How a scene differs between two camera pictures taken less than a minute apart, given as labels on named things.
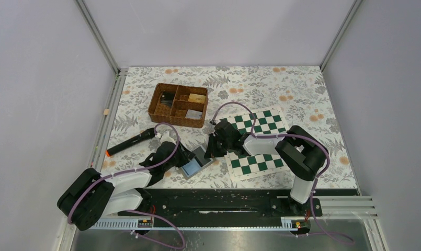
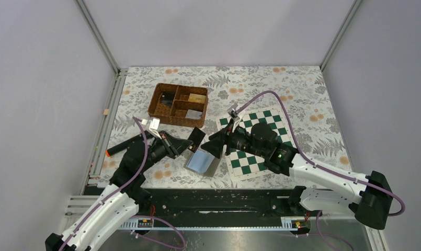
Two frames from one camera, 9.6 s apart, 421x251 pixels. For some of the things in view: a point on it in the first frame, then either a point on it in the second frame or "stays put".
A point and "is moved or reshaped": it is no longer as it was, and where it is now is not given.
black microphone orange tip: x=148 y=134 stays put
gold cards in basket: x=196 y=98 stays put
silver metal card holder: x=200 y=161 is moved or reshaped
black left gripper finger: x=185 y=156 → x=178 y=144
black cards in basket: x=167 y=98 stays put
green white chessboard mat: x=269 y=122 stays put
